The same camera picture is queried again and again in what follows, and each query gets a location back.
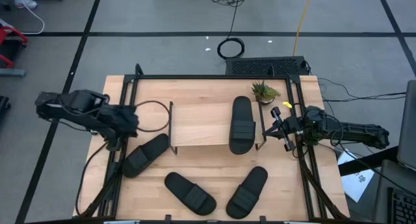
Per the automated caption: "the white paper sheet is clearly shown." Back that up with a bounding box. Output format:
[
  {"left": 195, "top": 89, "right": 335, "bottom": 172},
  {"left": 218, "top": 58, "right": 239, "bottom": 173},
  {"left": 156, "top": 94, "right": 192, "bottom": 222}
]
[{"left": 337, "top": 149, "right": 376, "bottom": 203}]

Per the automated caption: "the grey desk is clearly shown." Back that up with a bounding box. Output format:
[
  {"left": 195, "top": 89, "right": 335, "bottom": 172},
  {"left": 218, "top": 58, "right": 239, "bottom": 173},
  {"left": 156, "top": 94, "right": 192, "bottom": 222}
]
[{"left": 372, "top": 158, "right": 416, "bottom": 224}]

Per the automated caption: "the black rubber slide sandal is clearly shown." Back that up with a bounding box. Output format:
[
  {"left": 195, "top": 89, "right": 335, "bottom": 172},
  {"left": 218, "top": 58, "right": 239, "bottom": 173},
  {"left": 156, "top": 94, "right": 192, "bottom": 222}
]
[
  {"left": 163, "top": 171, "right": 218, "bottom": 217},
  {"left": 228, "top": 95, "right": 257, "bottom": 155},
  {"left": 121, "top": 132, "right": 170, "bottom": 179},
  {"left": 225, "top": 166, "right": 269, "bottom": 220}
]

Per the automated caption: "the red framed cart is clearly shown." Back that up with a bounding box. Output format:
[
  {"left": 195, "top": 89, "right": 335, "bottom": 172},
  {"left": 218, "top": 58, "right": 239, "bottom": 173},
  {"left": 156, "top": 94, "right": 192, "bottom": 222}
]
[{"left": 0, "top": 25, "right": 29, "bottom": 69}]

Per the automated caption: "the thick black hanging cable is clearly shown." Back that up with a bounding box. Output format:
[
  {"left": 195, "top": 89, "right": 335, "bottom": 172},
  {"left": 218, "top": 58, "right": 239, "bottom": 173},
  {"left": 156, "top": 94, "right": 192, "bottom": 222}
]
[{"left": 75, "top": 141, "right": 109, "bottom": 218}]

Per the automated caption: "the person's shoe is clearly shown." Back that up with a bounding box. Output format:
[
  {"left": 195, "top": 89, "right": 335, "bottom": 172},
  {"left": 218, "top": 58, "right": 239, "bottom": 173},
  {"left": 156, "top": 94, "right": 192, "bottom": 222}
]
[{"left": 12, "top": 0, "right": 38, "bottom": 10}]

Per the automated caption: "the black metal table frame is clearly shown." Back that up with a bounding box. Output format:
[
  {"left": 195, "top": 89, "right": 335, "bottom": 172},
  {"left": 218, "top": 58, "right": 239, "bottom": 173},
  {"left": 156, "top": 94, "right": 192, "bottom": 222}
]
[{"left": 76, "top": 63, "right": 350, "bottom": 222}]

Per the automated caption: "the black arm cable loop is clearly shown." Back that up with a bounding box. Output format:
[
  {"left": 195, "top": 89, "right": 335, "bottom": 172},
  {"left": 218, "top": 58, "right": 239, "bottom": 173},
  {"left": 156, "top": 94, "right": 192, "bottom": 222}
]
[{"left": 134, "top": 100, "right": 171, "bottom": 134}]

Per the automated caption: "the yellow cable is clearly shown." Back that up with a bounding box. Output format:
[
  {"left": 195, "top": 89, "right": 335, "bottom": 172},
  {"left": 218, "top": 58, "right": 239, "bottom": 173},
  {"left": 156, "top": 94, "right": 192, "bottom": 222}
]
[{"left": 292, "top": 0, "right": 315, "bottom": 57}]

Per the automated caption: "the white cable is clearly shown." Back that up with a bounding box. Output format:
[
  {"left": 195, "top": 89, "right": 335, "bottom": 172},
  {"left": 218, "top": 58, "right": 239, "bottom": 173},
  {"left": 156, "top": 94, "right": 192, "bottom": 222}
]
[{"left": 14, "top": 0, "right": 46, "bottom": 36}]

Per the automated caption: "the black desk beam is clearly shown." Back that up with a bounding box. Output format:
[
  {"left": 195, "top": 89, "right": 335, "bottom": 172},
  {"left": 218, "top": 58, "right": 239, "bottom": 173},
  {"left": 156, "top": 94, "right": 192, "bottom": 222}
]
[{"left": 337, "top": 145, "right": 399, "bottom": 177}]

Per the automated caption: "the thin black floor cable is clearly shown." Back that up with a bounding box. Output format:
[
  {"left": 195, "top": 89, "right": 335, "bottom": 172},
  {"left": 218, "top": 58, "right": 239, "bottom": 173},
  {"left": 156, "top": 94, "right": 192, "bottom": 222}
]
[{"left": 317, "top": 77, "right": 408, "bottom": 104}]

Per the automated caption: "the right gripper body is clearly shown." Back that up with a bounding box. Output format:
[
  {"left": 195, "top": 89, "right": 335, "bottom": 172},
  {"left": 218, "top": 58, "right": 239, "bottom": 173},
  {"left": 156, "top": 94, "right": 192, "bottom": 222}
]
[{"left": 270, "top": 106, "right": 306, "bottom": 153}]

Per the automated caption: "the small potted succulent plant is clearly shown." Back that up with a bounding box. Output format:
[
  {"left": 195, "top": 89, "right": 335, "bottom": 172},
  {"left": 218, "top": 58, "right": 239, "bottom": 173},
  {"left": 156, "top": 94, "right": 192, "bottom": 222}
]
[{"left": 250, "top": 80, "right": 281, "bottom": 106}]

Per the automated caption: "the black keyboard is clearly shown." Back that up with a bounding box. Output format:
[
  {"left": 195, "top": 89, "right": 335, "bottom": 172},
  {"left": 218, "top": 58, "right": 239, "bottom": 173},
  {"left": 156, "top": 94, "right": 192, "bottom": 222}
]
[{"left": 388, "top": 187, "right": 416, "bottom": 224}]

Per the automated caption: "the wooden shelf with black frame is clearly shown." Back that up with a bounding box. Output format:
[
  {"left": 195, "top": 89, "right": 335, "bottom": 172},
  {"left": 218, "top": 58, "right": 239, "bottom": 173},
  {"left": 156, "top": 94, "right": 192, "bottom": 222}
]
[{"left": 168, "top": 100, "right": 268, "bottom": 156}]

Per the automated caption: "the grey laptop lid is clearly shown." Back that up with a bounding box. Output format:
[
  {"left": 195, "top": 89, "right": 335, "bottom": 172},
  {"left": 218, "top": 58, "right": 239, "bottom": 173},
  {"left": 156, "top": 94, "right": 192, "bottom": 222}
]
[{"left": 396, "top": 79, "right": 416, "bottom": 172}]

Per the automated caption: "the black computer case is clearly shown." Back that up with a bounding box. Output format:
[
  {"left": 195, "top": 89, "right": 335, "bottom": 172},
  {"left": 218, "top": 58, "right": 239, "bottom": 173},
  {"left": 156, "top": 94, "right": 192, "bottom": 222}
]
[{"left": 225, "top": 55, "right": 310, "bottom": 77}]

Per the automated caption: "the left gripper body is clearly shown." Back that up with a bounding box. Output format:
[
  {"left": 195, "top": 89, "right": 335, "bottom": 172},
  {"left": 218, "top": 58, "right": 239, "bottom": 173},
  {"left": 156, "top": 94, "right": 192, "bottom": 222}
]
[{"left": 103, "top": 129, "right": 127, "bottom": 153}]

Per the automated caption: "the coiled black cable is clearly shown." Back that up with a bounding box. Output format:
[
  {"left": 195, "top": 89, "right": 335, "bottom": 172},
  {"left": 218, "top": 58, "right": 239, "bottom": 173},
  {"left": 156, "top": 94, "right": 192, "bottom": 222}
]
[{"left": 216, "top": 0, "right": 246, "bottom": 60}]

